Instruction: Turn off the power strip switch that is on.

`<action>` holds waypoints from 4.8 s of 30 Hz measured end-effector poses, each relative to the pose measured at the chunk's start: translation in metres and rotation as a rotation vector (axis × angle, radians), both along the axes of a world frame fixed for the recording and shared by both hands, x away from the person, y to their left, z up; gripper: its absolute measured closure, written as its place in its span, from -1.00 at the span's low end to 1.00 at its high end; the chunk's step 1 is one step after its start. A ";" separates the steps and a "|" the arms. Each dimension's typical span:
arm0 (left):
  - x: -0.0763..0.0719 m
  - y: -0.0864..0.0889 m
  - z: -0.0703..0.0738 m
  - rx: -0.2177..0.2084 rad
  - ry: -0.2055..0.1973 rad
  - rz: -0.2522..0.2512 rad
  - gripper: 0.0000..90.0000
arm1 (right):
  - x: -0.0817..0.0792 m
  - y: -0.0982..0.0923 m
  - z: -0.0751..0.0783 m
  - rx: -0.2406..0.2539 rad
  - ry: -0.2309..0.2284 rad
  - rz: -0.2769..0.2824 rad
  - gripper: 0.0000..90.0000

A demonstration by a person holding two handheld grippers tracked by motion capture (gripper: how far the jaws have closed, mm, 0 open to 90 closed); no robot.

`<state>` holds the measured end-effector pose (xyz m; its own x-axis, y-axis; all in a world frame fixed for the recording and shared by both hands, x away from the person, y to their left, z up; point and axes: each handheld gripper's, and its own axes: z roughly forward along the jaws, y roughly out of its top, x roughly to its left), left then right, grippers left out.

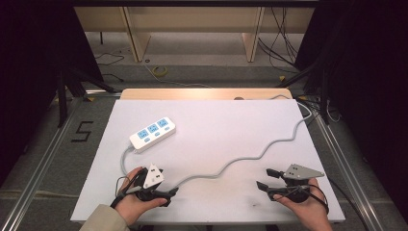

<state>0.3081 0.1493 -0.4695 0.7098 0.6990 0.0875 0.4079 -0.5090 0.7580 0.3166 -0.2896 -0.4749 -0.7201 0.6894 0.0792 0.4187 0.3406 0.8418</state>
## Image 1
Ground black floor cables bundle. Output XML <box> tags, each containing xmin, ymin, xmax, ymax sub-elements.
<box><xmin>257</xmin><ymin>7</ymin><xmax>310</xmax><ymax>75</ymax></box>

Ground grey power strip cable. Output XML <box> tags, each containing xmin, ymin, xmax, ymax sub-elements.
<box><xmin>119</xmin><ymin>93</ymin><xmax>314</xmax><ymax>193</ymax></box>

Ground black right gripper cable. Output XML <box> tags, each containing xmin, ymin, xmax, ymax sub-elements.
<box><xmin>307</xmin><ymin>176</ymin><xmax>368</xmax><ymax>231</ymax></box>

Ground yellow tape roll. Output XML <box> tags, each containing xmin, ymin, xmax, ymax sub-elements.
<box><xmin>151</xmin><ymin>64</ymin><xmax>168</xmax><ymax>78</ymax></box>

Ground black metal stand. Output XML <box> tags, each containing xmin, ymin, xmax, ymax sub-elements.
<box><xmin>274</xmin><ymin>57</ymin><xmax>332</xmax><ymax>126</ymax></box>
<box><xmin>55</xmin><ymin>66</ymin><xmax>118</xmax><ymax>129</ymax></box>

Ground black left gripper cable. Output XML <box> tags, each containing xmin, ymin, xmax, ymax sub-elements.
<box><xmin>110</xmin><ymin>169</ymin><xmax>143</xmax><ymax>209</ymax></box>

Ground thin black floor cable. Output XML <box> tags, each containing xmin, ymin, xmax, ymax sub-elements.
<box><xmin>93</xmin><ymin>50</ymin><xmax>127</xmax><ymax>83</ymax></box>

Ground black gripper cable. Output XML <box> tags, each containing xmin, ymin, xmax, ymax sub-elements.
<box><xmin>110</xmin><ymin>169</ymin><xmax>143</xmax><ymax>209</ymax></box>
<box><xmin>307</xmin><ymin>176</ymin><xmax>368</xmax><ymax>231</ymax></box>

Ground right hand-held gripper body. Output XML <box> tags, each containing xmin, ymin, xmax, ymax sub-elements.
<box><xmin>267</xmin><ymin>163</ymin><xmax>326</xmax><ymax>204</ymax></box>

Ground dark curtain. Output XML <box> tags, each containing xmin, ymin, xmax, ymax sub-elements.
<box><xmin>293</xmin><ymin>0</ymin><xmax>408</xmax><ymax>223</ymax></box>
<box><xmin>0</xmin><ymin>0</ymin><xmax>106</xmax><ymax>189</ymax></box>

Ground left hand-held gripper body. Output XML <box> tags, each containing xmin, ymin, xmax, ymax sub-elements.
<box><xmin>132</xmin><ymin>162</ymin><xmax>166</xmax><ymax>203</ymax></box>

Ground person's left hand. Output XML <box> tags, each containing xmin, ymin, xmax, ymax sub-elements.
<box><xmin>114</xmin><ymin>166</ymin><xmax>168</xmax><ymax>226</ymax></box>

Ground white floor cable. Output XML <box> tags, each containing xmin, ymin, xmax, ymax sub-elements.
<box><xmin>141</xmin><ymin>60</ymin><xmax>214</xmax><ymax>90</ymax></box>

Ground white table board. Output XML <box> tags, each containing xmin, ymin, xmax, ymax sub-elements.
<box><xmin>69</xmin><ymin>98</ymin><xmax>346</xmax><ymax>225</ymax></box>

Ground white power strip blue sockets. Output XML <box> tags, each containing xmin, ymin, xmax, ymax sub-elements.
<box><xmin>129</xmin><ymin>116</ymin><xmax>177</xmax><ymax>154</ymax></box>

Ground aluminium floor rail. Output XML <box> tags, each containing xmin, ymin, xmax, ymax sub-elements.
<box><xmin>307</xmin><ymin>105</ymin><xmax>388</xmax><ymax>231</ymax></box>
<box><xmin>0</xmin><ymin>95</ymin><xmax>86</xmax><ymax>231</ymax></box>

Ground light wooden desk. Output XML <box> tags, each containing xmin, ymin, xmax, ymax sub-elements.
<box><xmin>73</xmin><ymin>6</ymin><xmax>316</xmax><ymax>64</ymax></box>

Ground person's right hand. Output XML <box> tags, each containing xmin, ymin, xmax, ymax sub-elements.
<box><xmin>272</xmin><ymin>178</ymin><xmax>332</xmax><ymax>231</ymax></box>

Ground wooden table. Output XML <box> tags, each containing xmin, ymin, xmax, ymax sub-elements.
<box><xmin>119</xmin><ymin>88</ymin><xmax>293</xmax><ymax>101</ymax></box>

